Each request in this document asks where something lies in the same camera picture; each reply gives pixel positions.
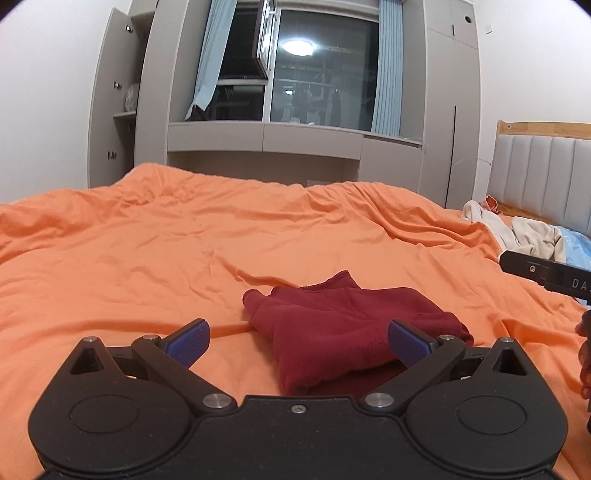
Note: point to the right light blue curtain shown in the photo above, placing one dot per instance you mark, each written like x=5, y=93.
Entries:
x=387, y=114

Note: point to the clear glass jar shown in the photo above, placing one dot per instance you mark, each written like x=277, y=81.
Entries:
x=131, y=98

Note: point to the grey padded wooden headboard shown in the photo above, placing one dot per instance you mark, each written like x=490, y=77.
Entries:
x=542, y=170

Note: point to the cream white garment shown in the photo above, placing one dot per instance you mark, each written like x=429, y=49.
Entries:
x=523, y=235

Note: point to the dark glass window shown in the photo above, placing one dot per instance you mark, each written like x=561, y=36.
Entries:
x=296, y=66

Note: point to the dark red garment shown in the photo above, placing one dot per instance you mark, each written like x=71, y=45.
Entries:
x=332, y=338

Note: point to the light blue curtain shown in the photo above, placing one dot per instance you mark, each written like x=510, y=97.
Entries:
x=387, y=114
x=213, y=47

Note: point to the open grey cabinet door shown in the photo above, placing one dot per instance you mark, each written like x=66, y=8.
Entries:
x=111, y=126

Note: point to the person's right hand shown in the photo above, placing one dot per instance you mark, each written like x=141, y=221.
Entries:
x=584, y=355

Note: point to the left light blue curtain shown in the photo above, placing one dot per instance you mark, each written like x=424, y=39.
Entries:
x=213, y=47

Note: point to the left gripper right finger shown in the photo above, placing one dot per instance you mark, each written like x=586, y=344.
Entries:
x=428, y=362

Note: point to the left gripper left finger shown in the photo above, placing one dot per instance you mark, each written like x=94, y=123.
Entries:
x=167, y=362

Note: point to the grey built-in wardrobe unit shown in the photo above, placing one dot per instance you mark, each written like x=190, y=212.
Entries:
x=435, y=155

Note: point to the orange bed sheet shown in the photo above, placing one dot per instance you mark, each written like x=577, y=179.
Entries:
x=164, y=246

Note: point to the light blue garment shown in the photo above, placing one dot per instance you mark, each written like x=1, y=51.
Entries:
x=578, y=249

